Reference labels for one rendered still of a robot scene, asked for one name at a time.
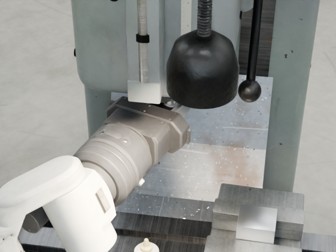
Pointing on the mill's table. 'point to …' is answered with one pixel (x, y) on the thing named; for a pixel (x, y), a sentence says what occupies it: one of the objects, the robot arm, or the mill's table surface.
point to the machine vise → (298, 227)
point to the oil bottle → (146, 247)
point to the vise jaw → (243, 246)
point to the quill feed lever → (255, 92)
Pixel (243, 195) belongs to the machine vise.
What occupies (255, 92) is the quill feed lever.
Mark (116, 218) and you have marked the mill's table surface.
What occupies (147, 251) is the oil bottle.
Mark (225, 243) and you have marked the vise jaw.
